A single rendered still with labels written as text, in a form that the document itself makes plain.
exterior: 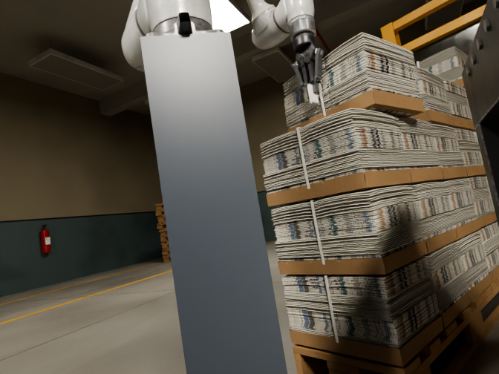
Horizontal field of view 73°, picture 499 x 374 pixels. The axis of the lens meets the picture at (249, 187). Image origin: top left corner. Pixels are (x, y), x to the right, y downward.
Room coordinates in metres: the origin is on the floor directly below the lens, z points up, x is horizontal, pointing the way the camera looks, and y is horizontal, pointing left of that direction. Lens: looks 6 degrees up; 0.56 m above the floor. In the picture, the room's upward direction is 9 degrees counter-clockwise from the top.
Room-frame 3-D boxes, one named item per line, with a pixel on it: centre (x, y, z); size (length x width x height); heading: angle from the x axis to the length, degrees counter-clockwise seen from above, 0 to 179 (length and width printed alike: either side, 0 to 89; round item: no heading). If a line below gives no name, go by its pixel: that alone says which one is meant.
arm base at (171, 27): (0.79, 0.10, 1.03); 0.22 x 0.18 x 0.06; 11
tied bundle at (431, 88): (1.52, -0.71, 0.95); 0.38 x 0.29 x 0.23; 43
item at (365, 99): (1.10, -0.47, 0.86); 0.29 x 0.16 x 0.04; 126
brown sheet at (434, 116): (1.51, -0.71, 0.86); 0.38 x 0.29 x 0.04; 43
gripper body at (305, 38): (1.12, -0.27, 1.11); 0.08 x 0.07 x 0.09; 42
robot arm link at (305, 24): (1.12, -0.27, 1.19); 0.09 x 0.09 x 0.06
